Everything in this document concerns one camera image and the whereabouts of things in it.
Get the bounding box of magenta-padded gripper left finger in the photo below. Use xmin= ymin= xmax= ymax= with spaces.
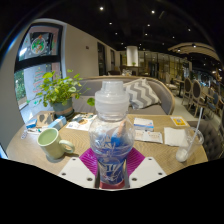
xmin=58 ymin=148 xmax=100 ymax=189

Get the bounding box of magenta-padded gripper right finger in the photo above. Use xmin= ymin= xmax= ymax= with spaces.
xmin=124 ymin=148 xmax=168 ymax=189

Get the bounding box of clear blue-labelled drink bottle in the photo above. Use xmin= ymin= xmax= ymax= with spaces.
xmin=88 ymin=79 xmax=136 ymax=188

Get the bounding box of pale green mug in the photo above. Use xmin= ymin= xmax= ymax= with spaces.
xmin=36 ymin=127 xmax=76 ymax=160

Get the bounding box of white paper napkin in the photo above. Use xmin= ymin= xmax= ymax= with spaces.
xmin=163 ymin=126 xmax=189 ymax=148

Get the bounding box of clear plastic cup with straw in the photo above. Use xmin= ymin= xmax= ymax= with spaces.
xmin=175 ymin=106 xmax=205 ymax=164

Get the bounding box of white printed tissue box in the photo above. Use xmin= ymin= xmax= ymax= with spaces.
xmin=65 ymin=113 xmax=98 ymax=132

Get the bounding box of light blue small box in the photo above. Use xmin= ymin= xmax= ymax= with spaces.
xmin=47 ymin=115 xmax=68 ymax=132

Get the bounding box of yellow card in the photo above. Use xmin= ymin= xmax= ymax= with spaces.
xmin=170 ymin=115 xmax=190 ymax=128

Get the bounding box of brown card stand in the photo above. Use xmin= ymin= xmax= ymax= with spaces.
xmin=34 ymin=111 xmax=56 ymax=129

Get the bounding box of blue white small pack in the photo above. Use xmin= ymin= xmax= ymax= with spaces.
xmin=25 ymin=118 xmax=38 ymax=129

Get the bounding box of grey curved sofa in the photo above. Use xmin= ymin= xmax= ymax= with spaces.
xmin=71 ymin=75 xmax=177 ymax=116

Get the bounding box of grey white chevron cushion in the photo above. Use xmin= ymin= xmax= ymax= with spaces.
xmin=123 ymin=77 xmax=163 ymax=110

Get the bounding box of green potted plant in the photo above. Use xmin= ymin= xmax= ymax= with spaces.
xmin=28 ymin=69 xmax=96 ymax=118

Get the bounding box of group of dining chairs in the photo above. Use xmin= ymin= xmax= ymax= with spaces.
xmin=173 ymin=74 xmax=224 ymax=118

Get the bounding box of group of ceiling lights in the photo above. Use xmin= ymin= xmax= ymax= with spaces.
xmin=98 ymin=4 xmax=198 ymax=48

